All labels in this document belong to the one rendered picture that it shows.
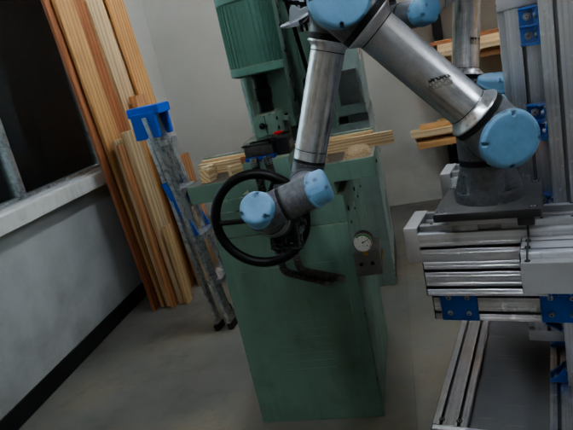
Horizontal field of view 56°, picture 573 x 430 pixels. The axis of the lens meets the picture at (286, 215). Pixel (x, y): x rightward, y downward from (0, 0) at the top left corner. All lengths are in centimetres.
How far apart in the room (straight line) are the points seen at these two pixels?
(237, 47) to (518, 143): 94
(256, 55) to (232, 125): 260
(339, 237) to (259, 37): 66
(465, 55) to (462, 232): 72
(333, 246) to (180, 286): 167
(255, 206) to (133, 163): 204
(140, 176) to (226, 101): 140
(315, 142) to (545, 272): 54
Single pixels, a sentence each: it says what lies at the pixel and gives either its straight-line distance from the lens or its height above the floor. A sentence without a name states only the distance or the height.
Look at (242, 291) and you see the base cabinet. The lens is 182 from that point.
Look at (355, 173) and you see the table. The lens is 163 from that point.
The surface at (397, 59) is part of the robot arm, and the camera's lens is 108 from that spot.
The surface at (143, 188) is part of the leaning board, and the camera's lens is 311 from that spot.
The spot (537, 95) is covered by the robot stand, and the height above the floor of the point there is 101.
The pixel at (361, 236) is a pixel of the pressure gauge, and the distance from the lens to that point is 162.
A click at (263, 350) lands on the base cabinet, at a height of 30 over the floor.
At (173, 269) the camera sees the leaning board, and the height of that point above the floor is 22.
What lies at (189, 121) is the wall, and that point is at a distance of 440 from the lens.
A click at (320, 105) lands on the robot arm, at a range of 120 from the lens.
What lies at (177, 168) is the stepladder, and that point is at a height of 83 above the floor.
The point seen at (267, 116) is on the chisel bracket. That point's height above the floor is 106.
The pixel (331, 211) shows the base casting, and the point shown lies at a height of 75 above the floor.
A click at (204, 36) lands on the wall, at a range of 431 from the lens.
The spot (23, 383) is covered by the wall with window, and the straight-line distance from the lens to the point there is 270.
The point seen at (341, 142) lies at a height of 93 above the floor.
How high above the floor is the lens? 121
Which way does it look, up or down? 15 degrees down
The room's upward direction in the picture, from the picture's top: 12 degrees counter-clockwise
